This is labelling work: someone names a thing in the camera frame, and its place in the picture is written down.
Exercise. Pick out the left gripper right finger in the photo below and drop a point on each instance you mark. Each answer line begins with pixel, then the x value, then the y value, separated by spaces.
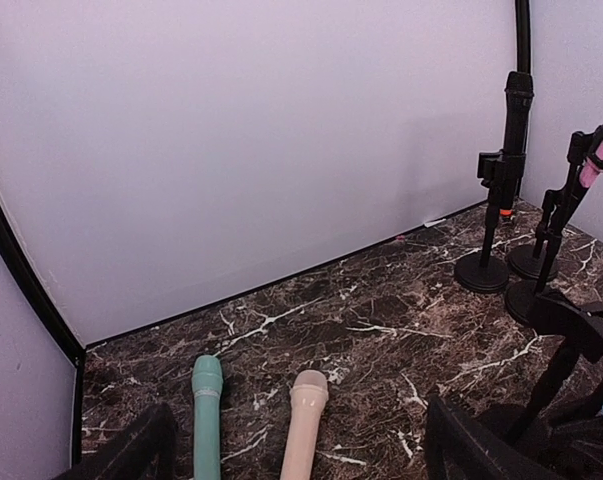
pixel 456 446

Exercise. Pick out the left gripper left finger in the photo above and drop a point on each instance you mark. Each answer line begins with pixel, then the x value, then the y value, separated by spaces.
pixel 149 440

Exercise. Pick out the mint green microphone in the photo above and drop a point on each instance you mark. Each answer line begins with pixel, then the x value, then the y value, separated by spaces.
pixel 207 387

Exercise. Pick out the beige microphone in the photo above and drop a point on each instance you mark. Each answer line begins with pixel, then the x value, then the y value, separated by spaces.
pixel 308 398

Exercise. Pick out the black stand of blue microphone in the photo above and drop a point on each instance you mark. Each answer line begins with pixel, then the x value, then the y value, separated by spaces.
pixel 550 312

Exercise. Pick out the black stand of tall microphone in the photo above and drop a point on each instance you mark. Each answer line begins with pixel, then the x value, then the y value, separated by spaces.
pixel 481 272

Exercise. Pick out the black stand of pink microphone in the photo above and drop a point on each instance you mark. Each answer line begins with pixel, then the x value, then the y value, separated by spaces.
pixel 531 261

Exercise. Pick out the tall black microphone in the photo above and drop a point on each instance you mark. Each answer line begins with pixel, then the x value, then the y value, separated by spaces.
pixel 519 98

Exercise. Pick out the black left corner post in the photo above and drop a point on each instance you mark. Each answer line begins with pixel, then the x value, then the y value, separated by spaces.
pixel 42 305

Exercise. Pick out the black corner post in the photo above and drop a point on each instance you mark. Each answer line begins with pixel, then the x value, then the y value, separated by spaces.
pixel 523 35
pixel 42 305

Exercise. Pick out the black right corner post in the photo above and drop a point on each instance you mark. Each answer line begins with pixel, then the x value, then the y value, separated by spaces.
pixel 523 35

